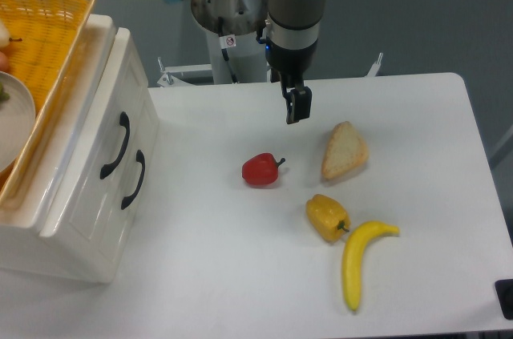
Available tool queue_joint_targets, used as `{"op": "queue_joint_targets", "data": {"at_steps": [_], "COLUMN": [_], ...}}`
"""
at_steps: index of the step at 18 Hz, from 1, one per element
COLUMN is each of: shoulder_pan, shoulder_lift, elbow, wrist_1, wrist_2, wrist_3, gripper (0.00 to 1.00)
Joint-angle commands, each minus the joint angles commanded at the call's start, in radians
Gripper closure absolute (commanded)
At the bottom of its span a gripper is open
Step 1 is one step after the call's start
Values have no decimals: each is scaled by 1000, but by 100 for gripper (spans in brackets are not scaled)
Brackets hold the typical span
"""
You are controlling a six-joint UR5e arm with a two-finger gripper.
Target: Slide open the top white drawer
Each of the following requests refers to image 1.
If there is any slice of bread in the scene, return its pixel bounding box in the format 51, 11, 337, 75
321, 121, 370, 180

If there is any yellow banana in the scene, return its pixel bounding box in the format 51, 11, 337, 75
341, 220, 400, 312

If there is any red bell pepper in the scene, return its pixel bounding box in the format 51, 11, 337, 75
241, 152, 285, 186

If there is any yellow bell pepper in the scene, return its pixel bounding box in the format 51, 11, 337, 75
305, 194, 351, 243

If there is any black top drawer handle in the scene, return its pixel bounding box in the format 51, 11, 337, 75
99, 111, 131, 180

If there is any white drawer cabinet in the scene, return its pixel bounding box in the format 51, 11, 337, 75
1, 15, 159, 283

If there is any white pear in basket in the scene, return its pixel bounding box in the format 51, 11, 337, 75
0, 20, 22, 50

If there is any yellow woven basket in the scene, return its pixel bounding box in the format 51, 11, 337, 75
1, 0, 95, 203

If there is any black drawer handle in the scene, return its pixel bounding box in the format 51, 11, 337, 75
120, 149, 147, 210
99, 111, 131, 180

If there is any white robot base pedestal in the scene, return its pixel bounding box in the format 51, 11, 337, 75
190, 0, 273, 85

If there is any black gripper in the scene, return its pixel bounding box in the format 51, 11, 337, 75
265, 44, 317, 124

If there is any grey plate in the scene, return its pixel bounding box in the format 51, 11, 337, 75
0, 72, 35, 172

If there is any black lower drawer handle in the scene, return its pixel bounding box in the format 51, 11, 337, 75
120, 149, 147, 210

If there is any black object at table edge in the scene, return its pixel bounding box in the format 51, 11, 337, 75
495, 279, 513, 321

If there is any orange fruit in basket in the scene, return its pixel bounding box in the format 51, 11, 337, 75
0, 52, 10, 72

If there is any green item on plate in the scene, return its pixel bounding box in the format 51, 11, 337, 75
0, 83, 10, 103

